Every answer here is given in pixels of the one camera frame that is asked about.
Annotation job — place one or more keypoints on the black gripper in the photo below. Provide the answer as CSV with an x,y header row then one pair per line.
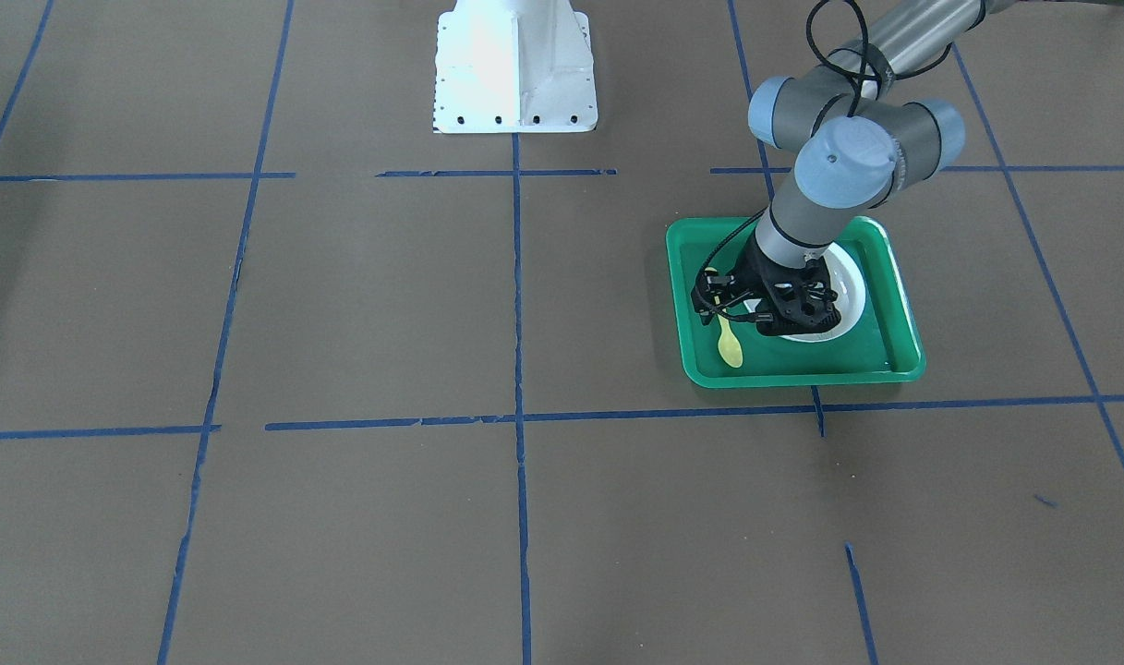
x,y
753,273

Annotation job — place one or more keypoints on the yellow plastic spoon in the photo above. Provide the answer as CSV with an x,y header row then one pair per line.
x,y
728,345

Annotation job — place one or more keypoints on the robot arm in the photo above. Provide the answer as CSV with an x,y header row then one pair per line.
x,y
853,151

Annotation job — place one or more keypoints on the white round plate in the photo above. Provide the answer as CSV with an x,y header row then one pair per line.
x,y
835,271

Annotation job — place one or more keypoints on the green plastic tray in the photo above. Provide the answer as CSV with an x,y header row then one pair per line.
x,y
884,346

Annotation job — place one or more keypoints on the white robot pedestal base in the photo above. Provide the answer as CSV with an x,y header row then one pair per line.
x,y
514,66

